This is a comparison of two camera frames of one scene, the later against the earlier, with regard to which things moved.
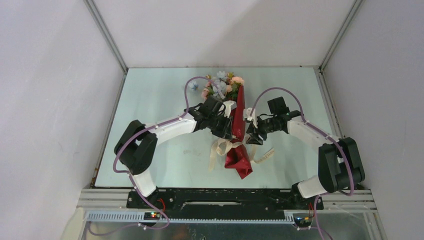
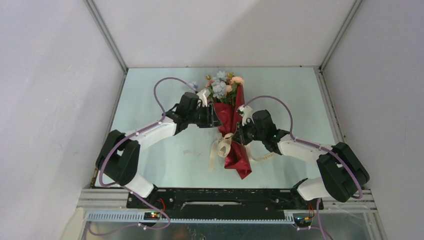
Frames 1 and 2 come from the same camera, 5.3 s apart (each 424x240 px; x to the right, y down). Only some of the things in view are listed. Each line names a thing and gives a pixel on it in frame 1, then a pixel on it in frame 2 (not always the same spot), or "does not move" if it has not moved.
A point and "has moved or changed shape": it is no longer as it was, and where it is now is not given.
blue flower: (194, 86) does not move
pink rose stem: (206, 92) has moved or changed shape
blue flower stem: (219, 85) does not move
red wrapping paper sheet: (236, 158) does not move
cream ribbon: (224, 146) does not move
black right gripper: (254, 133) -> (239, 136)
